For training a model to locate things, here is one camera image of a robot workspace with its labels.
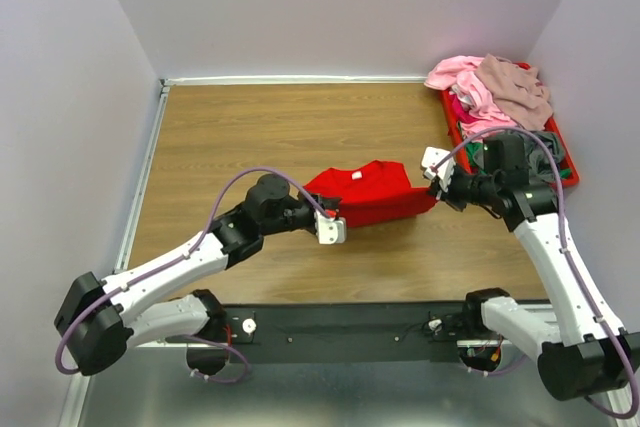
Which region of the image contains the red t-shirt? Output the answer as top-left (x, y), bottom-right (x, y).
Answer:
top-left (304, 160), bottom-right (437, 229)

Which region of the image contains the red plastic bin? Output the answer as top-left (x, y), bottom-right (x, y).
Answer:
top-left (435, 63), bottom-right (579, 187)

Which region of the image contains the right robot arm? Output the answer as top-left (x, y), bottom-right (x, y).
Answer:
top-left (421, 128), bottom-right (639, 417)

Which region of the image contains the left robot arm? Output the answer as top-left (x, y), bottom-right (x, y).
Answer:
top-left (54, 167), bottom-right (346, 376)

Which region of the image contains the magenta shirt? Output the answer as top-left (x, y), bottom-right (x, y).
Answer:
top-left (449, 92), bottom-right (478, 124)

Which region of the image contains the grey shirt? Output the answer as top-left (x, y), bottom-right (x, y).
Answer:
top-left (472, 130), bottom-right (566, 183)

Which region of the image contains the dusty pink shirt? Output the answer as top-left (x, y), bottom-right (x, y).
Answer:
top-left (475, 55), bottom-right (553, 131)

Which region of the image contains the light pink shirt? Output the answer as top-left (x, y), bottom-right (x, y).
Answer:
top-left (424, 55), bottom-right (517, 137)

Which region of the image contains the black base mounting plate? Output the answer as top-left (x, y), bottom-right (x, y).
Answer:
top-left (185, 300), bottom-right (521, 376)

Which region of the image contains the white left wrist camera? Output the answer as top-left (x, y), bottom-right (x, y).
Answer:
top-left (315, 211), bottom-right (347, 245)

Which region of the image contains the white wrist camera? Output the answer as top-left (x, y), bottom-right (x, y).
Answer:
top-left (315, 211), bottom-right (347, 245)
top-left (421, 147), bottom-right (456, 186)

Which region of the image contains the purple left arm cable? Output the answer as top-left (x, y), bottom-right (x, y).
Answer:
top-left (54, 167), bottom-right (336, 384)

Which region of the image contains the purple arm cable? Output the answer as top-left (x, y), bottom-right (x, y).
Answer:
top-left (429, 126), bottom-right (640, 420)
top-left (54, 167), bottom-right (336, 384)

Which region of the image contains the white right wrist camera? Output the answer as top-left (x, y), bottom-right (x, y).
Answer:
top-left (421, 147), bottom-right (456, 186)

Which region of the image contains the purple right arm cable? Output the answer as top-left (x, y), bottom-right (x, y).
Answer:
top-left (429, 126), bottom-right (640, 420)

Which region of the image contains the aluminium left rail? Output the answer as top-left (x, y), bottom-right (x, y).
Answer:
top-left (112, 79), bottom-right (170, 274)

